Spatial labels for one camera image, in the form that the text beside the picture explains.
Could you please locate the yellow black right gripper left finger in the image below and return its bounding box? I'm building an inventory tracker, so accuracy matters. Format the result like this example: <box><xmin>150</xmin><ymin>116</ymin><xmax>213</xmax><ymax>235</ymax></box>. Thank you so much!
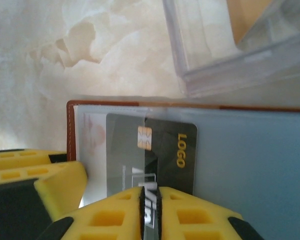
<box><xmin>41</xmin><ymin>186</ymin><xmax>144</xmax><ymax>240</ymax></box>

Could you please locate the brown leather card holder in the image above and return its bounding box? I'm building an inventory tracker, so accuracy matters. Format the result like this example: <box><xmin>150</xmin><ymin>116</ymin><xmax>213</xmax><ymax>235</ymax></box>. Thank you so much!
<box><xmin>65</xmin><ymin>99</ymin><xmax>300</xmax><ymax>240</ymax></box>

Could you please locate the orange gold card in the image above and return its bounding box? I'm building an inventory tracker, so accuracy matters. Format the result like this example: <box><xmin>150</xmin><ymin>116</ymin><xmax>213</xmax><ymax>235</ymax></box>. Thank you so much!
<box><xmin>226</xmin><ymin>0</ymin><xmax>300</xmax><ymax>46</ymax></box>

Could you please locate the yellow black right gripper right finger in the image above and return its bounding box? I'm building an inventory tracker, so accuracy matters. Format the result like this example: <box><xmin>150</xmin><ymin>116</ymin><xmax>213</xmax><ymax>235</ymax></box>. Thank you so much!
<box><xmin>157</xmin><ymin>186</ymin><xmax>265</xmax><ymax>240</ymax></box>

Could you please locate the black logo card with chip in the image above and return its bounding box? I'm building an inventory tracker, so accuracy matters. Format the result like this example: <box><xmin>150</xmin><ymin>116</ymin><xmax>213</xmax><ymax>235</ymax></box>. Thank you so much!
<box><xmin>105</xmin><ymin>112</ymin><xmax>199</xmax><ymax>240</ymax></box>

